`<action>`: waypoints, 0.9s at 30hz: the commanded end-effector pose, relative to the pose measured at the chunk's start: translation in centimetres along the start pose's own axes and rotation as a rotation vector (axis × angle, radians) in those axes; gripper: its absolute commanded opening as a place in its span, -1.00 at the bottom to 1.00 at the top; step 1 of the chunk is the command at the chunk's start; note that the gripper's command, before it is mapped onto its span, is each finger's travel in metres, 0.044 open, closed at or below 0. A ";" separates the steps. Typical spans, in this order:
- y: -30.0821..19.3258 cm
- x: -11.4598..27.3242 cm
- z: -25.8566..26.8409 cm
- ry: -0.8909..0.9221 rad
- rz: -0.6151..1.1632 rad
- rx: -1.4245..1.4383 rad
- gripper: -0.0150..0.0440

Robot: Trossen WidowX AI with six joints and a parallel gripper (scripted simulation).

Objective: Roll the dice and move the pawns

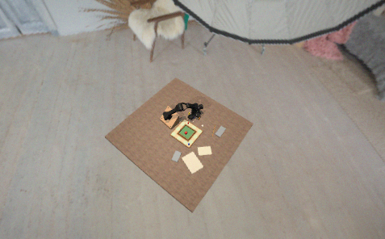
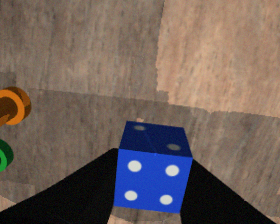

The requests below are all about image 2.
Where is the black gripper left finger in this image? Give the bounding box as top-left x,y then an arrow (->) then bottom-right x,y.
0,148 -> 119,224

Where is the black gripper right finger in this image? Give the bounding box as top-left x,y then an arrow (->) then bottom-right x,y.
180,160 -> 276,224

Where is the orange game pawn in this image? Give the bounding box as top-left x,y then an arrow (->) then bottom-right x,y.
0,85 -> 31,127

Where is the blue die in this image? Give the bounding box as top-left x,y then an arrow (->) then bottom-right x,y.
113,120 -> 193,213

